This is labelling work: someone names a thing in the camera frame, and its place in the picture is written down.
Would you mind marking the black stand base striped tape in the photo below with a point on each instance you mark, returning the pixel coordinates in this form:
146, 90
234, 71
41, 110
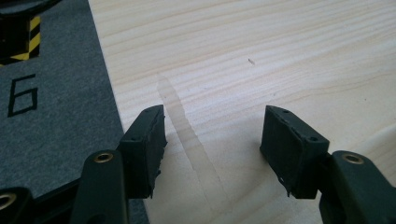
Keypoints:
34, 37

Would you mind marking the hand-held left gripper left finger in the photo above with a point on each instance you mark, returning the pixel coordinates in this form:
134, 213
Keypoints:
141, 155

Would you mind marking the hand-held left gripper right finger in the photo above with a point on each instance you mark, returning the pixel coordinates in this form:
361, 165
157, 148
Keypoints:
292, 155

